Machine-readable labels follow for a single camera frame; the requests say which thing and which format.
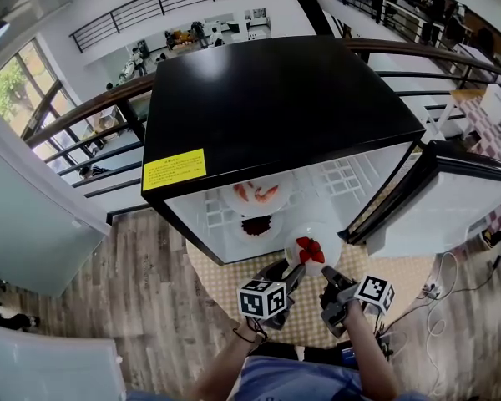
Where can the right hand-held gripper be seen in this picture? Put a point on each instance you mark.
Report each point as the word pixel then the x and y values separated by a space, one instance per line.
pixel 376 292

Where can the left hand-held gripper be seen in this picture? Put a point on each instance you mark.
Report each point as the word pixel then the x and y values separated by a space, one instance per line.
pixel 261 299

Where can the white round plate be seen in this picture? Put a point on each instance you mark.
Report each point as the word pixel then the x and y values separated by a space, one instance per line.
pixel 330 245
pixel 284 190
pixel 277 228

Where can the red strawberries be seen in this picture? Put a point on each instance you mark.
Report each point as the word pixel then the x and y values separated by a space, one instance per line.
pixel 311 249

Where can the black mini fridge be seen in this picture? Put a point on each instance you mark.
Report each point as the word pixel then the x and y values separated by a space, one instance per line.
pixel 267 98

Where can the person's right forearm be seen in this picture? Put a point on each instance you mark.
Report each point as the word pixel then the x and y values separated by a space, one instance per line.
pixel 369 357

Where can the person's left forearm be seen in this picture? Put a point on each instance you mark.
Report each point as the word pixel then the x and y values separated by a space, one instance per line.
pixel 225 366

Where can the beige patterned tablecloth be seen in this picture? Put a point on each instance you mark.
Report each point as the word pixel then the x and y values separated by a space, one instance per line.
pixel 217 274

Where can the black wrist band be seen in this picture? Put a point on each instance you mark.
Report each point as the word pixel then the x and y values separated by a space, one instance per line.
pixel 244 336

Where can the black device with blue screen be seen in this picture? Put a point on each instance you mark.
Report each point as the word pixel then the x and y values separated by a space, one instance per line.
pixel 347 355

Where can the white power strip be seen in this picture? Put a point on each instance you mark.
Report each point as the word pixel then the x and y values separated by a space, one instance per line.
pixel 434 291

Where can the person's blue clothing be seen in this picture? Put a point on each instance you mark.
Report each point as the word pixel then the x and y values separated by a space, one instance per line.
pixel 296 380

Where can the yellow warning sticker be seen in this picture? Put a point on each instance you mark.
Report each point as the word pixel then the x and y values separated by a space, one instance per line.
pixel 173 169

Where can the black railing with wooden handrail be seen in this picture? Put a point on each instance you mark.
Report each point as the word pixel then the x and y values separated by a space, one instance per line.
pixel 421 50

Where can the white ribbed panel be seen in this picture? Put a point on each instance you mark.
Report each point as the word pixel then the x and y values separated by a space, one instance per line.
pixel 46 366

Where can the frosted glass door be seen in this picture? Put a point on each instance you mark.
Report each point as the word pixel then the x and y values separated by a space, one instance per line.
pixel 25 224

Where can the black equipment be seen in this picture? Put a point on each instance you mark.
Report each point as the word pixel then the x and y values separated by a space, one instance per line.
pixel 12 320

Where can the large window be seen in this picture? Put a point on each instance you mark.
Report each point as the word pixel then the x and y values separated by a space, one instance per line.
pixel 12 86

